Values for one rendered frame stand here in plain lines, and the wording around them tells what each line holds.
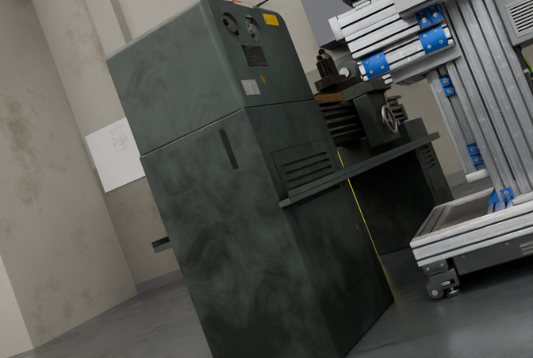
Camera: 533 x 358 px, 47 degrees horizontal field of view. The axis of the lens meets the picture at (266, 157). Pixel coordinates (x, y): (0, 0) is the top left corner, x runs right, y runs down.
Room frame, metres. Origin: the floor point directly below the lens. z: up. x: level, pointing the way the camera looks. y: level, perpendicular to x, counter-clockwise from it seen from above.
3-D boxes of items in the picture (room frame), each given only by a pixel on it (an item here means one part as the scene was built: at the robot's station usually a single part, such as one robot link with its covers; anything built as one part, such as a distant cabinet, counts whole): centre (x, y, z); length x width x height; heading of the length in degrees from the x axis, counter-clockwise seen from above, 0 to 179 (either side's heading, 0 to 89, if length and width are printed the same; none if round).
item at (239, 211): (2.36, 0.08, 0.43); 0.60 x 0.48 x 0.86; 151
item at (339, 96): (2.96, -0.23, 0.88); 0.36 x 0.30 x 0.04; 61
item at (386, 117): (3.18, -0.62, 0.73); 0.27 x 0.12 x 0.27; 151
